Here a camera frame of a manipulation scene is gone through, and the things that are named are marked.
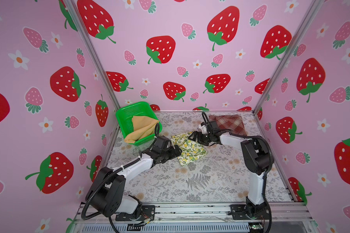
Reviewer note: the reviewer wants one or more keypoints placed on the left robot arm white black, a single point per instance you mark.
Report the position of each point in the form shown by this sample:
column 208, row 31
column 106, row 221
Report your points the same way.
column 106, row 196

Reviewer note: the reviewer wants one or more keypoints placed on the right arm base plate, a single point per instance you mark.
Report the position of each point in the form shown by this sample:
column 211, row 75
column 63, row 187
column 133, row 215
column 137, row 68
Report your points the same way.
column 249, row 212

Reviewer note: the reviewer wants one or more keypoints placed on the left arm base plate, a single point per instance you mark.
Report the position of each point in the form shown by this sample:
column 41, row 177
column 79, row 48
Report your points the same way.
column 142, row 213

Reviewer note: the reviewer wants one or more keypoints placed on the red plaid skirt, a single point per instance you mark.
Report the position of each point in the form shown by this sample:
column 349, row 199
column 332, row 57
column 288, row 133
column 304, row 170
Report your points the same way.
column 231, row 122

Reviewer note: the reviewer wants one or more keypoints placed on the green circuit board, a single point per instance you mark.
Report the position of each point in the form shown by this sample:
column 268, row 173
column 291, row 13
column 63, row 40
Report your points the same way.
column 256, row 228

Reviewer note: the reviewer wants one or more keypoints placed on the right aluminium corner post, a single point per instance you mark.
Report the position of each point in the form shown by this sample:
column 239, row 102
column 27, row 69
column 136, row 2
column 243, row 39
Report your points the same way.
column 296, row 39

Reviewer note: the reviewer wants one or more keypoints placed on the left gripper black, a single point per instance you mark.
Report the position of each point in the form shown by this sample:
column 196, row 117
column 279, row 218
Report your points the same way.
column 173, row 154

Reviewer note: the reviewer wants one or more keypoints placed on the yellow lemon print skirt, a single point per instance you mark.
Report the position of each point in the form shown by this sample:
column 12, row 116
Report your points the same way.
column 191, row 150

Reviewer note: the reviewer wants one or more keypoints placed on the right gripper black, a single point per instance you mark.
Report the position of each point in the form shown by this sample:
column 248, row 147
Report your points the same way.
column 199, row 137

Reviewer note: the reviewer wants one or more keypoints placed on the aluminium corner post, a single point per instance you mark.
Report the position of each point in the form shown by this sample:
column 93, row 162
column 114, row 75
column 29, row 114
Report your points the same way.
column 296, row 39
column 72, row 8

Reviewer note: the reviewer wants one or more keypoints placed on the aluminium mounting rail frame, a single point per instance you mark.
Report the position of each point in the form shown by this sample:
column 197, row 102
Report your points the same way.
column 287, row 217

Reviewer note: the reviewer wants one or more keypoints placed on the green plastic basket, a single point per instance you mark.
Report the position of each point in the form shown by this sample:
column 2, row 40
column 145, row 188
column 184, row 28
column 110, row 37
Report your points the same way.
column 125, row 115

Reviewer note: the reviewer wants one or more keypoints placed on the tan cloth in basket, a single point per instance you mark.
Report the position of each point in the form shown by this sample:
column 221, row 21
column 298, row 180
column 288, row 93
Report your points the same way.
column 143, row 126

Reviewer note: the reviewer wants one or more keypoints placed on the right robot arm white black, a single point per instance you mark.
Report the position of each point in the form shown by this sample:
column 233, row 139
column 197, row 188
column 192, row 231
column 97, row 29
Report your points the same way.
column 258, row 159

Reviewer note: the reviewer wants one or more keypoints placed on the left aluminium corner post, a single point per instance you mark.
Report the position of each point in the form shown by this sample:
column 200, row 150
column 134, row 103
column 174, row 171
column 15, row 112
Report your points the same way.
column 72, row 8

